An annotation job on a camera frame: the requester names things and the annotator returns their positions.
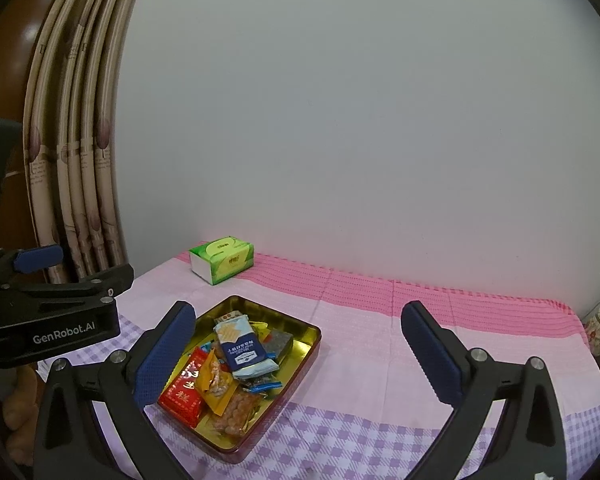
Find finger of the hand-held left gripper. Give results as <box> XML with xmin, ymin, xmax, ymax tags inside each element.
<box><xmin>80</xmin><ymin>263</ymin><xmax>136</xmax><ymax>299</ymax></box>
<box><xmin>11</xmin><ymin>244</ymin><xmax>65</xmax><ymax>276</ymax></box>

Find green tissue box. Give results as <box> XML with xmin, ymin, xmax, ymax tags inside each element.
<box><xmin>188</xmin><ymin>239</ymin><xmax>256</xmax><ymax>286</ymax></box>

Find orange yellow snack packet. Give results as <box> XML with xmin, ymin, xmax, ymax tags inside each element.
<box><xmin>199</xmin><ymin>349</ymin><xmax>241</xmax><ymax>417</ymax></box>

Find blue cracker packet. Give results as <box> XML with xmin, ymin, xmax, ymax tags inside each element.
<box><xmin>214</xmin><ymin>314</ymin><xmax>279</xmax><ymax>380</ymax></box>

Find blue candy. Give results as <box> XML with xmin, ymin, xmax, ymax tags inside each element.
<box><xmin>240</xmin><ymin>375</ymin><xmax>283</xmax><ymax>396</ymax></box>

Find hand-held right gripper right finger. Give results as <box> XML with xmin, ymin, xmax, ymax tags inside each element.
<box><xmin>400</xmin><ymin>301</ymin><xmax>566</xmax><ymax>480</ymax></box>

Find clear pastry packet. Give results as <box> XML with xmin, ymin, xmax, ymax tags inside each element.
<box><xmin>210</xmin><ymin>390</ymin><xmax>266</xmax><ymax>436</ymax></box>

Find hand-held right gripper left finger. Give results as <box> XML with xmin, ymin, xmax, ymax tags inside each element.
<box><xmin>32</xmin><ymin>301</ymin><xmax>197</xmax><ymax>480</ymax></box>

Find maroon and gold tin box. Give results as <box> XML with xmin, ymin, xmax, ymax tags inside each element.
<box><xmin>144</xmin><ymin>295</ymin><xmax>323</xmax><ymax>464</ymax></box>

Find beige patterned curtain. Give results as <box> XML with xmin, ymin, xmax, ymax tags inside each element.
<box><xmin>22</xmin><ymin>0</ymin><xmax>153</xmax><ymax>283</ymax></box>

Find red snack packet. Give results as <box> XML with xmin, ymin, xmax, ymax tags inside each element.
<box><xmin>157</xmin><ymin>347</ymin><xmax>211</xmax><ymax>428</ymax></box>

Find dark green red-label cake packet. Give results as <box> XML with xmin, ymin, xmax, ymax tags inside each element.
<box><xmin>265</xmin><ymin>330</ymin><xmax>295</xmax><ymax>363</ymax></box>

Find brown wooden furniture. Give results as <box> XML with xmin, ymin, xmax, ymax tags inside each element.
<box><xmin>0</xmin><ymin>0</ymin><xmax>88</xmax><ymax>251</ymax></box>

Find pink and purple checked tablecloth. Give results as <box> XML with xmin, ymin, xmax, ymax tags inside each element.
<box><xmin>37</xmin><ymin>250</ymin><xmax>600</xmax><ymax>480</ymax></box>

